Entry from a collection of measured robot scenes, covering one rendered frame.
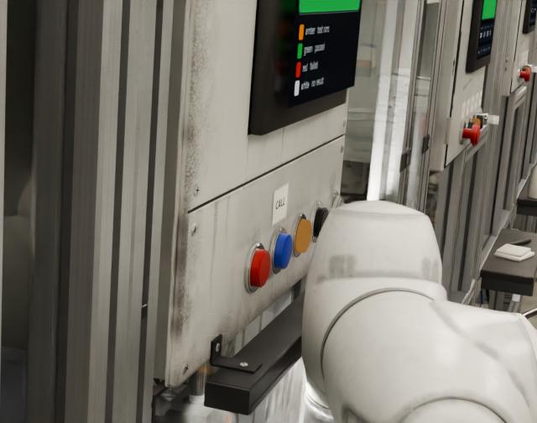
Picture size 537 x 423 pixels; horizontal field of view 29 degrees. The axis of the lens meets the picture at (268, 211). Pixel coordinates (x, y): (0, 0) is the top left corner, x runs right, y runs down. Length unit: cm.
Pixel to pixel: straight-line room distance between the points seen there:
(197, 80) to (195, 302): 15
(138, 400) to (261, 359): 13
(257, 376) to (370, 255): 12
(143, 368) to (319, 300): 15
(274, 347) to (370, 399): 20
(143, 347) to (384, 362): 16
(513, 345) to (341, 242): 17
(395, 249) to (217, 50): 19
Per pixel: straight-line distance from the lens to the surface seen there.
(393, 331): 66
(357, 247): 76
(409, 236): 77
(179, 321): 70
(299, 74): 81
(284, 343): 83
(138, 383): 69
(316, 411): 82
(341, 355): 68
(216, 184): 72
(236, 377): 75
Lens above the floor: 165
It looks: 13 degrees down
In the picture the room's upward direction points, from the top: 4 degrees clockwise
